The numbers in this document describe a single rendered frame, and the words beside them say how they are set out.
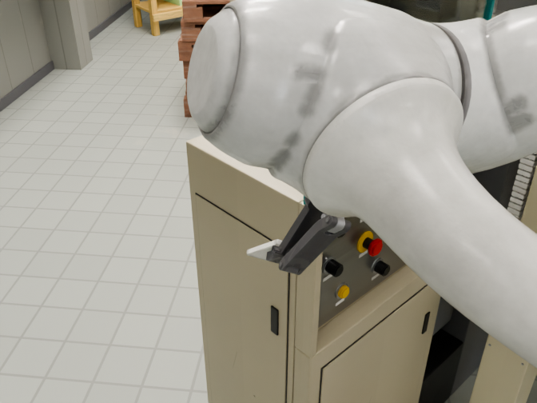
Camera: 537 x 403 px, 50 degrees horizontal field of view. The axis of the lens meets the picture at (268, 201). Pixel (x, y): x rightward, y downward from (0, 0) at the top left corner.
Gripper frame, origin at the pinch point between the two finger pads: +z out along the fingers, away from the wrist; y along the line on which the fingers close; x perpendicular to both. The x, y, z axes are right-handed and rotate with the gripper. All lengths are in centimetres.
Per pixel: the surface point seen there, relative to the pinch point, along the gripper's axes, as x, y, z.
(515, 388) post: -119, -9, 54
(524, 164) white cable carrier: -82, 40, 22
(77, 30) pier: -11, 284, 428
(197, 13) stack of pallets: -70, 233, 268
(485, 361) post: -113, -2, 60
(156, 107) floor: -77, 196, 352
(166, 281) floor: -62, 30, 208
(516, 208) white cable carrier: -88, 32, 29
